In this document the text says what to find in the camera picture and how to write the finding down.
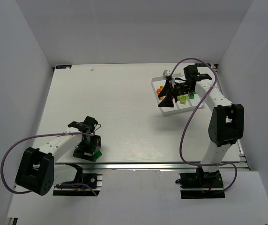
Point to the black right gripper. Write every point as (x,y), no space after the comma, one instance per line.
(171,88)

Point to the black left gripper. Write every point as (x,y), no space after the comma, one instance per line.
(85,153)

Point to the green long lego brick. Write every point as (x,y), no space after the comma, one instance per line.
(97,155)

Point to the light green lego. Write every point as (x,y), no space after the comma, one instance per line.
(182,99)

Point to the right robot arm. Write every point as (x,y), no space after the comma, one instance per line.
(226,125)

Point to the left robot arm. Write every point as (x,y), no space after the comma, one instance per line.
(36,171)

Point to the white divided sorting tray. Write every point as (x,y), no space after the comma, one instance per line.
(190,105)

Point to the blue label sticker right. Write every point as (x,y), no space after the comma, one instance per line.
(202,65)

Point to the blue label sticker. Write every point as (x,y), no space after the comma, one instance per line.
(202,65)
(63,67)

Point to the blue label sticker left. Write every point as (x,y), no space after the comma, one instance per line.
(63,67)

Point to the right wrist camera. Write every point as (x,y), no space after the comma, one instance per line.
(167,75)

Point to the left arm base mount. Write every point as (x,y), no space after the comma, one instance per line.
(73,180)

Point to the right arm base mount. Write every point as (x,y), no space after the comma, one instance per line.
(191,187)

